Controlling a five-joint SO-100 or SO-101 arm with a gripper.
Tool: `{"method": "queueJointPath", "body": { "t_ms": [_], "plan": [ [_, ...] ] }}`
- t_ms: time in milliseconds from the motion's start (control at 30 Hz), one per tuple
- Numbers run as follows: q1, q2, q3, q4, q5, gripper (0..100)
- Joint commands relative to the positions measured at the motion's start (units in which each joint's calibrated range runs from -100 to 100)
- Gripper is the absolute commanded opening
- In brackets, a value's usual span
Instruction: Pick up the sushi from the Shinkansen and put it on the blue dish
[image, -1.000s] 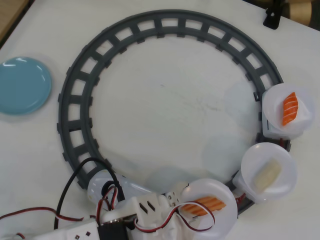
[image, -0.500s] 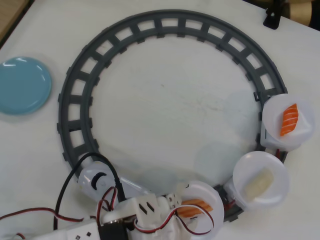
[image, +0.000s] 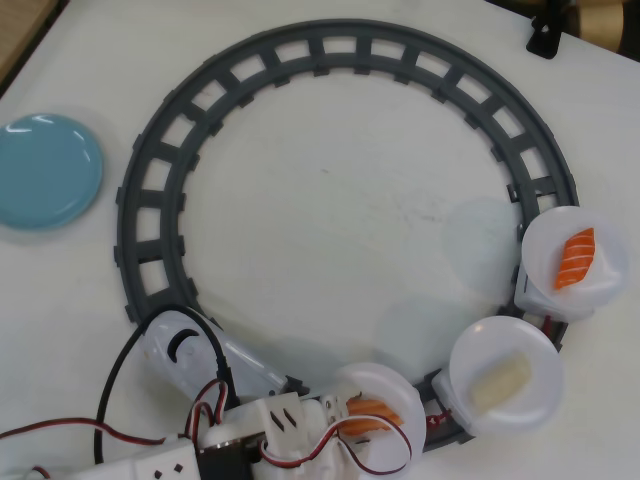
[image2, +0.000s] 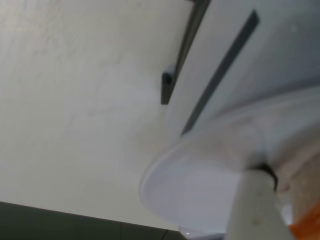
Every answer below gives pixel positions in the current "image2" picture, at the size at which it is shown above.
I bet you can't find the orange striped shrimp toy sushi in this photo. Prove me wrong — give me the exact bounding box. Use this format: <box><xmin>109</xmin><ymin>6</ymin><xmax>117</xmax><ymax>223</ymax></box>
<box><xmin>279</xmin><ymin>152</ymin><xmax>320</xmax><ymax>240</ymax></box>

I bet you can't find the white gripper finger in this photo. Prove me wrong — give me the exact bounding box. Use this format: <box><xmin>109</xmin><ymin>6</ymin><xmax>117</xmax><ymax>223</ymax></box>
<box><xmin>226</xmin><ymin>162</ymin><xmax>297</xmax><ymax>240</ymax></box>

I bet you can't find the white round plastic plate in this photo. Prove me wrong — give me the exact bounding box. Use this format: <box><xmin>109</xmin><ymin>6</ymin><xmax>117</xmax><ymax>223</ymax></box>
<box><xmin>138</xmin><ymin>94</ymin><xmax>320</xmax><ymax>235</ymax></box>

